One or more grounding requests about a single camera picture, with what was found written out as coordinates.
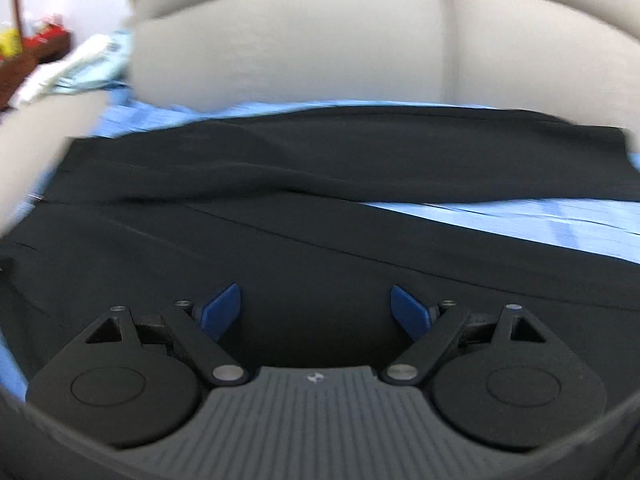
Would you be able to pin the beige padded leather headboard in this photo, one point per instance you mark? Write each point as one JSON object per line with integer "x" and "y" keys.
{"x": 575, "y": 59}

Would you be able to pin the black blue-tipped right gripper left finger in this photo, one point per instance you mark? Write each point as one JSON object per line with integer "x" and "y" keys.
{"x": 126, "y": 381}

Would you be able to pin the brown wooden side shelf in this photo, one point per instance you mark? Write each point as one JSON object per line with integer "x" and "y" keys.
{"x": 49, "y": 42}

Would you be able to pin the black pants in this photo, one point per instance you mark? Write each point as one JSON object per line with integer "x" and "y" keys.
{"x": 292, "y": 209}

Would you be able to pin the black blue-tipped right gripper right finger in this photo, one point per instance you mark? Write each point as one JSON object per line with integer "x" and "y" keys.
{"x": 503, "y": 380}

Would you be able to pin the light blue folded cloth pile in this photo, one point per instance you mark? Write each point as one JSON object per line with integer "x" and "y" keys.
{"x": 98, "y": 63}

